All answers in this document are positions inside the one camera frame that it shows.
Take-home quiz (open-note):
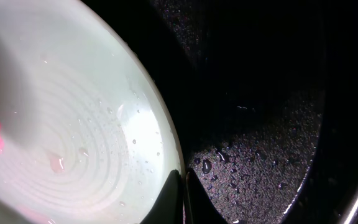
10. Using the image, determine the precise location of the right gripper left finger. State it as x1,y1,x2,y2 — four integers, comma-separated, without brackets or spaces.
140,170,183,224

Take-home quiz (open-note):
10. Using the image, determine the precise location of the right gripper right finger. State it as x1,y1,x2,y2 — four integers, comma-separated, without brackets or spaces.
185,168,227,224

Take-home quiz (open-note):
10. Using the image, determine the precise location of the mint plate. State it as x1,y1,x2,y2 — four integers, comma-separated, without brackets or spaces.
0,1,184,223

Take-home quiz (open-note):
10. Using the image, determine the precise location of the round black tray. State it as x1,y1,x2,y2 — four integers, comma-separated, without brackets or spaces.
87,0,358,223

